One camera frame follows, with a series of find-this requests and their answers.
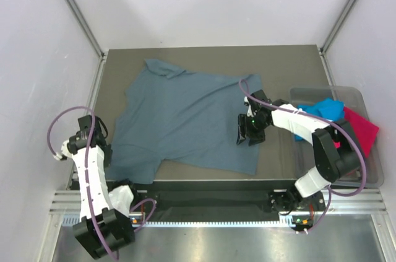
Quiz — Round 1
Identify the front aluminium rail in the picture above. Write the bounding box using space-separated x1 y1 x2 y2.
49 189 387 214

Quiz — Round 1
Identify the left aluminium frame post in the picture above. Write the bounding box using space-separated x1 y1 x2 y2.
43 0 108 58

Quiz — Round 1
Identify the bright blue t-shirt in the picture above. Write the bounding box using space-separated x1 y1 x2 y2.
293 98 346 142

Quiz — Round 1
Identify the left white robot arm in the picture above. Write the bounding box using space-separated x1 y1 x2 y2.
54 115 140 260

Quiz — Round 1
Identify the magenta t-shirt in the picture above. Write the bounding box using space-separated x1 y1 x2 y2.
334 107 379 157

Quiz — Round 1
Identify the right aluminium frame post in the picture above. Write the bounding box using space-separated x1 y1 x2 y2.
319 0 358 57

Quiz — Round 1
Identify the aluminium frame post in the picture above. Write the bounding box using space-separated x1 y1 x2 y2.
319 0 358 57
43 0 108 58

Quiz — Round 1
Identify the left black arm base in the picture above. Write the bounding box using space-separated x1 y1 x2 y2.
127 181 157 212

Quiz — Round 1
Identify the grey-blue t-shirt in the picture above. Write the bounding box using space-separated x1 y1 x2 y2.
106 59 259 184

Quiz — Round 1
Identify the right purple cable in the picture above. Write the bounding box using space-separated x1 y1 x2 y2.
239 78 369 235

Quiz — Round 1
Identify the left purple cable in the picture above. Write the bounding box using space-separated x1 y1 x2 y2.
46 106 158 260

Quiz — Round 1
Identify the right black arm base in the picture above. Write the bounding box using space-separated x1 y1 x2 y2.
268 190 325 214

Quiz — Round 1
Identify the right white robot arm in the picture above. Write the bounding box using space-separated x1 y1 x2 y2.
237 90 366 210

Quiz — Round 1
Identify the clear plastic bin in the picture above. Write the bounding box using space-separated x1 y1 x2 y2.
290 86 384 188

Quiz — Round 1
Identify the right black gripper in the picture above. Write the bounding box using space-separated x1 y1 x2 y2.
237 113 270 146

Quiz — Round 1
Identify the purple cable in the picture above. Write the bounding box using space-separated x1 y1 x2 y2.
46 106 158 260
239 78 369 235

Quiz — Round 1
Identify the slotted cable duct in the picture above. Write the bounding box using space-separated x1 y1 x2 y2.
61 212 312 228

